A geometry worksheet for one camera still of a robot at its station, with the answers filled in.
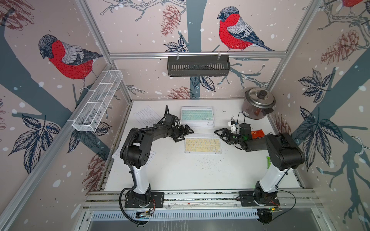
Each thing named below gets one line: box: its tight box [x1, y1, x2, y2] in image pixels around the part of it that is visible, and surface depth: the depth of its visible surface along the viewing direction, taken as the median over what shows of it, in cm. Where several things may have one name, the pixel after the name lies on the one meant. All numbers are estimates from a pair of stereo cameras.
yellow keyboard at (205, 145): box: [184, 136, 223, 155], surface depth 95 cm
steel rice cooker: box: [241, 87, 277, 120], surface depth 99 cm
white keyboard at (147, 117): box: [132, 105, 162, 128], surface depth 113 cm
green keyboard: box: [180, 105, 215, 129], surface depth 108 cm
